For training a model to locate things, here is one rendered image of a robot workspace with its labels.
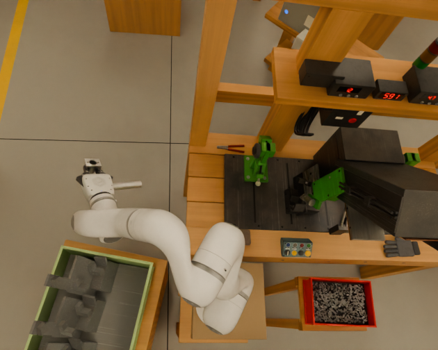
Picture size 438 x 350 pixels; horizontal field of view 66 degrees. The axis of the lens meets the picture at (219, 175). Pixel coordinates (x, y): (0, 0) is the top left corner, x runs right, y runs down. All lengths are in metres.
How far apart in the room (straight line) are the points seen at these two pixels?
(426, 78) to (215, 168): 1.04
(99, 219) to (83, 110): 2.14
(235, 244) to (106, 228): 0.39
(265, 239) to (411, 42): 3.29
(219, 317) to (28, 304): 1.75
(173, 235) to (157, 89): 2.45
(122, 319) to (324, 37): 1.43
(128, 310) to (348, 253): 1.12
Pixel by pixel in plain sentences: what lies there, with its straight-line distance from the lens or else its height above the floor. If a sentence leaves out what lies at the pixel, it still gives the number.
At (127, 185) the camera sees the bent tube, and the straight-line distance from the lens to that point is 1.48.
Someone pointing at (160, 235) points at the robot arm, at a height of 1.75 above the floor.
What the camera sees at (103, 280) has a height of 0.92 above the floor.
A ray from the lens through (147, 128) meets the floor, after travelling 2.97.
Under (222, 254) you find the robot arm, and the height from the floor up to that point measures 1.72.
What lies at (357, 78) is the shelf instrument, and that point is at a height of 1.62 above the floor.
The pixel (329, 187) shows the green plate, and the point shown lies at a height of 1.19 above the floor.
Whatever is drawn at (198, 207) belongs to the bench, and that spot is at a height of 0.88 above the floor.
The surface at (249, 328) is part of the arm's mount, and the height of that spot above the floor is 0.94.
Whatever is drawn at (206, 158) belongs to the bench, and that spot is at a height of 0.88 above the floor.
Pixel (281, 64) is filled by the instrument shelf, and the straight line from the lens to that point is 1.43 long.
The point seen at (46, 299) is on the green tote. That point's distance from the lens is 1.70.
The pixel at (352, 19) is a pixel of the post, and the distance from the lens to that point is 1.27.
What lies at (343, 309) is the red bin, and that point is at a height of 0.87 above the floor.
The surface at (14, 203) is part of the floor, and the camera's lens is 2.92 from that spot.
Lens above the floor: 2.56
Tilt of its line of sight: 66 degrees down
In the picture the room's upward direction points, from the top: 20 degrees clockwise
